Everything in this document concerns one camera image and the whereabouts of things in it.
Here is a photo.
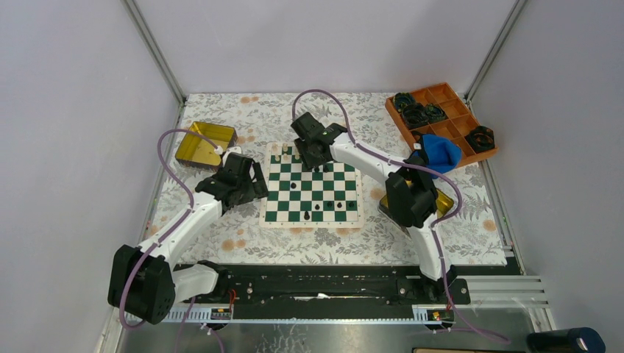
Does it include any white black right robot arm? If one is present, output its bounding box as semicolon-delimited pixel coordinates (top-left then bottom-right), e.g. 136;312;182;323
291;113;453;303

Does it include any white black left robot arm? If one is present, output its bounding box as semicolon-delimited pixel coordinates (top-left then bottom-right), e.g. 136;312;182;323
107;149;268;324

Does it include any green white chess board mat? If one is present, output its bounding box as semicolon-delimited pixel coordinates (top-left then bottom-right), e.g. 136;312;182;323
259;142;365;229

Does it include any gold tin lid left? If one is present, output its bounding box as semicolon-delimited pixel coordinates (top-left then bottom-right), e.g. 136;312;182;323
175;121;238;171

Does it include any gold tin box right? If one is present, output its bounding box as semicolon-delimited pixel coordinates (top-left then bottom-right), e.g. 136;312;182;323
377;188;455;229

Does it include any orange compartment tray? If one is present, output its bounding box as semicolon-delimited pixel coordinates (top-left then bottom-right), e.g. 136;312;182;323
385;82;498;167

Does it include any black hexagonal part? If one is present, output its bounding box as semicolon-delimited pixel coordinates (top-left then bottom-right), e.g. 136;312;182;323
464;126;496;154

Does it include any dark cylinder bottle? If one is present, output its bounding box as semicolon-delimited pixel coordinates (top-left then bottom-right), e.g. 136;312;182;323
526;327;606;353

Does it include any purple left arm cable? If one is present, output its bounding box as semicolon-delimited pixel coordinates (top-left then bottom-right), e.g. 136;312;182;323
118;128;223;331

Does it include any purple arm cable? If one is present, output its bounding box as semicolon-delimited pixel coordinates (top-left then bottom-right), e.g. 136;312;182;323
118;128;223;331
291;89;512;346

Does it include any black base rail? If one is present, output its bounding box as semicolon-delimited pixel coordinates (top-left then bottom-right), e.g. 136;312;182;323
168;263;520;323

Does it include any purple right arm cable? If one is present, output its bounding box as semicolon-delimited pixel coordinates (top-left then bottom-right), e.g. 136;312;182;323
291;89;512;346

